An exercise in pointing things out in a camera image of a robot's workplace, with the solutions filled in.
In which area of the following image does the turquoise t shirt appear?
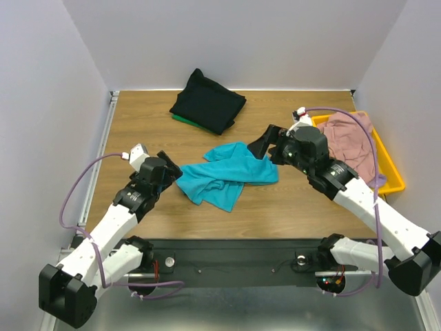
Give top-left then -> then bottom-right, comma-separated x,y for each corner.
176,142 -> 279,212

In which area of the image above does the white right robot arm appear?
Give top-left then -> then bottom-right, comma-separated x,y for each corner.
247,125 -> 440,297

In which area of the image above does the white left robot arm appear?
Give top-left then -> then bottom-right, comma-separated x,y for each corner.
38,144 -> 183,329

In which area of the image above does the pink t shirt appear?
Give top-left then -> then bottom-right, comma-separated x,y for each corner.
317,112 -> 375,183

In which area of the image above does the folded green t shirt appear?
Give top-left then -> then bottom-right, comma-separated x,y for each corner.
172,114 -> 205,130

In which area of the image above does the folded black t shirt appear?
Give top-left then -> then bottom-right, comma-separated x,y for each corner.
170,68 -> 247,135

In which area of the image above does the lavender t shirt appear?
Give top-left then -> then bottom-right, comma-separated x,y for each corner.
367,174 -> 387,190

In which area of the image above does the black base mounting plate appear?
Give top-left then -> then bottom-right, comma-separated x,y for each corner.
113,239 -> 378,289

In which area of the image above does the yellow plastic tray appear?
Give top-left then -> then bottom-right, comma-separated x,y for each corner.
311,111 -> 405,197

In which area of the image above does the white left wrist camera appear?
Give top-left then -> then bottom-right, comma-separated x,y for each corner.
121,143 -> 149,172

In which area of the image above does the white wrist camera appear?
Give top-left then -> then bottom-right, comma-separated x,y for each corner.
121,143 -> 149,172
287,107 -> 313,135

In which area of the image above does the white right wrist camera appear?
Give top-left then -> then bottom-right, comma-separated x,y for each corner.
287,107 -> 313,135

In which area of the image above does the aluminium left side rail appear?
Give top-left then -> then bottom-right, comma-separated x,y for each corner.
70,91 -> 120,249

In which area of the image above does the aluminium front frame rail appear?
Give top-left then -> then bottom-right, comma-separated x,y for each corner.
123,268 -> 370,280

